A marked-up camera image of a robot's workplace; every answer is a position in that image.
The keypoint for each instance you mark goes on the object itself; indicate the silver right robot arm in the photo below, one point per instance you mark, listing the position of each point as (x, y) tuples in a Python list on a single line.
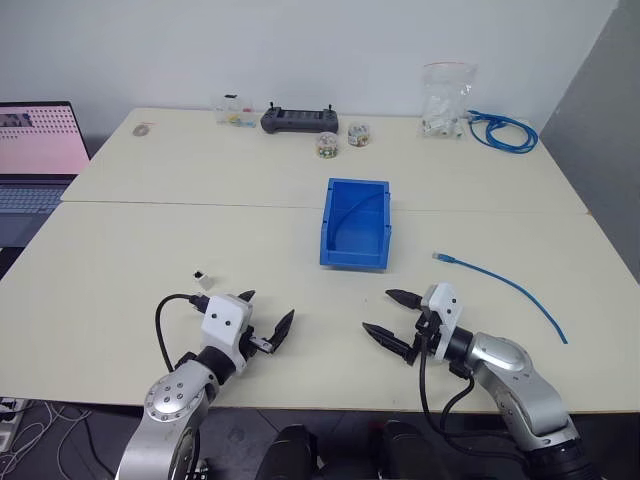
[(520, 380)]

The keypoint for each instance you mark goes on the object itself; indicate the blue plastic storage bin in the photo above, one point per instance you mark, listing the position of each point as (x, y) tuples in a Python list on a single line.
[(357, 250)]

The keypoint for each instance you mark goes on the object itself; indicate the small grey round disc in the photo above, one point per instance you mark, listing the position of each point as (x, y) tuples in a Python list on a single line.
[(141, 130)]

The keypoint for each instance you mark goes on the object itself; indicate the clear bag of white connectors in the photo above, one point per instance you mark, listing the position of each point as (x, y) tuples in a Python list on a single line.
[(445, 105)]

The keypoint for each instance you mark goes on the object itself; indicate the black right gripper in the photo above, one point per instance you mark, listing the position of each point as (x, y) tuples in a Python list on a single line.
[(425, 335)]

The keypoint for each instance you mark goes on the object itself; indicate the small clear jar colourful beads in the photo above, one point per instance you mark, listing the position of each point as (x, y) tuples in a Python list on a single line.
[(357, 135), (327, 146)]

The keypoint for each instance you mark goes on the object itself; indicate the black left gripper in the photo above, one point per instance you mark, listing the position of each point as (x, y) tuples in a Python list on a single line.
[(250, 344)]

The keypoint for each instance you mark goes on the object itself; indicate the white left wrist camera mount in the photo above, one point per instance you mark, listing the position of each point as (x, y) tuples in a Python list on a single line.
[(225, 320)]

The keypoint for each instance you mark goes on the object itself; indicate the small white connector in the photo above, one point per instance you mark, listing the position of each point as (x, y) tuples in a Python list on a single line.
[(204, 280)]

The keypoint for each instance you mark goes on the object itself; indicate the black handheld remote controller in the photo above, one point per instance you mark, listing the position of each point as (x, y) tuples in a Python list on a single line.
[(300, 120)]

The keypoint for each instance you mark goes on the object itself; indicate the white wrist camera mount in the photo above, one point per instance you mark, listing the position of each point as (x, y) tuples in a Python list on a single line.
[(225, 320), (445, 305)]

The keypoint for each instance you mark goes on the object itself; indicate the open laptop computer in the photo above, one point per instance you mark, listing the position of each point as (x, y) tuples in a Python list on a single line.
[(35, 150)]

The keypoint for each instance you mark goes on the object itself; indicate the white power strip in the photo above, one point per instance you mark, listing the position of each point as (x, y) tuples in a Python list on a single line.
[(9, 420)]

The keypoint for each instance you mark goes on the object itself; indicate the dark rounded shape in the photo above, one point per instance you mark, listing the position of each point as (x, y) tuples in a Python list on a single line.
[(290, 450)]

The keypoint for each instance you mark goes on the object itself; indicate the clear bag of small parts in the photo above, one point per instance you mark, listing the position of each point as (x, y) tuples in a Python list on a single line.
[(234, 112)]

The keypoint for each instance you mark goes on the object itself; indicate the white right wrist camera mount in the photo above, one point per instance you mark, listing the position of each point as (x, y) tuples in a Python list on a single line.
[(445, 305)]

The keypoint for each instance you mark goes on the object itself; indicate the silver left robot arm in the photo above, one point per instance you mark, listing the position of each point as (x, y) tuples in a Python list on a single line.
[(167, 400)]

